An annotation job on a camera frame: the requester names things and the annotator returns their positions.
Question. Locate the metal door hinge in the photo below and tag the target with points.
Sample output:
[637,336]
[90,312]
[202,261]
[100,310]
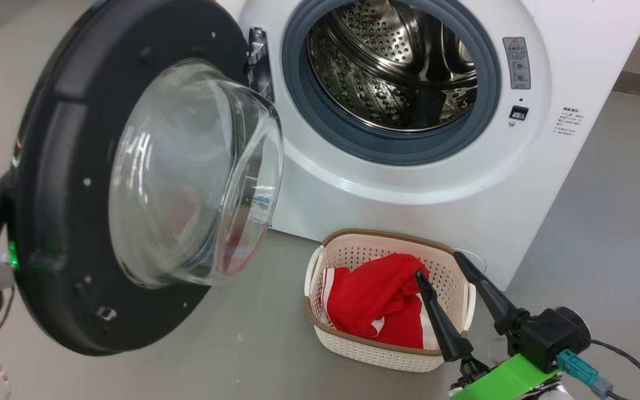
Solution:
[259,61]

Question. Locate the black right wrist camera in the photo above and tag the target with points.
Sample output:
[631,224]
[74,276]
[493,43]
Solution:
[548,336]

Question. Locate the black washer door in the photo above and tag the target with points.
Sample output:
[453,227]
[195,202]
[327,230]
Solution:
[75,166]

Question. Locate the cream perforated laundry basket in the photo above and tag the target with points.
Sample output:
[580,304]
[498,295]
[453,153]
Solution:
[375,355]

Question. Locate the grey warning label sticker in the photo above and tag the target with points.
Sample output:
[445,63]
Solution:
[516,64]

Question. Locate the grey rubber door gasket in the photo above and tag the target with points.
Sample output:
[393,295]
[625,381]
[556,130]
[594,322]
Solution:
[298,83]

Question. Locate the steel perforated washer drum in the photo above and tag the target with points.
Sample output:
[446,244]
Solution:
[381,66]

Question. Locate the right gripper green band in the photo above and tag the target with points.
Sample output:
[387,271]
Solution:
[509,378]

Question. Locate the white front-load washing machine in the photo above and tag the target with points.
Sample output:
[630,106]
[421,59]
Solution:
[409,194]

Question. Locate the black door latch slot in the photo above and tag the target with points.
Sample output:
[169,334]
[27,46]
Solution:
[519,113]

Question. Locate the red and white cloth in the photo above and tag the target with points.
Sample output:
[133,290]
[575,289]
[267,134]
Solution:
[375,300]

